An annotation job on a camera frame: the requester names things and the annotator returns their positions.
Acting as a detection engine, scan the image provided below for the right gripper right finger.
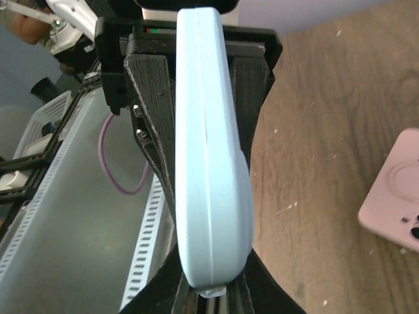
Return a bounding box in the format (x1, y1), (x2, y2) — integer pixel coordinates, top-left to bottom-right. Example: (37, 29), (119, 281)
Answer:
(227, 251), (306, 314)

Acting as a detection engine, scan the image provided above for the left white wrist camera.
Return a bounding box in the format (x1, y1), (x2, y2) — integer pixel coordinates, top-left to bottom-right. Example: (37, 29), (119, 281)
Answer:
(135, 0), (239, 26)

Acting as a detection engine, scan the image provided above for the phone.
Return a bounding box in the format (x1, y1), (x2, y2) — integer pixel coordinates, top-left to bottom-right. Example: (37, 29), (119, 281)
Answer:
(175, 7), (253, 295)

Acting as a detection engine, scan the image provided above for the pink phone case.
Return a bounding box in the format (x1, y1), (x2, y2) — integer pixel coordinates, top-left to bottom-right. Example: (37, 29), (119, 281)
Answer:
(358, 128), (418, 252)

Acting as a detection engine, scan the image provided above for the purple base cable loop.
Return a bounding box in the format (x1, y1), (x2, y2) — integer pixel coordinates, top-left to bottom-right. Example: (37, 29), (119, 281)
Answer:
(99, 113), (151, 196)

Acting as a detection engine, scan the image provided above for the person in green shirt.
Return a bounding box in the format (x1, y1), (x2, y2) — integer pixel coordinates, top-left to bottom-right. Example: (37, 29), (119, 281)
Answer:
(1, 10), (55, 50)

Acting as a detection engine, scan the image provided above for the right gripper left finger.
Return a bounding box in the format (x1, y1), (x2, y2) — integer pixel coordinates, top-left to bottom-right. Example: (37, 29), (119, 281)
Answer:
(120, 251), (194, 314)

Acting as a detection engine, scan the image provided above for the white plastic basket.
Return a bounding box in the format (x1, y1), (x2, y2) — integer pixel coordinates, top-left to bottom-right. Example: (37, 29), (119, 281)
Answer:
(9, 90), (73, 158)

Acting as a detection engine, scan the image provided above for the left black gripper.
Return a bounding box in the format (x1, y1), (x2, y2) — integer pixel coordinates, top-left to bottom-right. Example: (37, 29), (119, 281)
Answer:
(94, 16), (284, 210)

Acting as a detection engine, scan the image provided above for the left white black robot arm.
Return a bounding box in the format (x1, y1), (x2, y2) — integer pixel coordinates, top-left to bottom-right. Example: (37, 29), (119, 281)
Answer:
(49, 1), (283, 205)

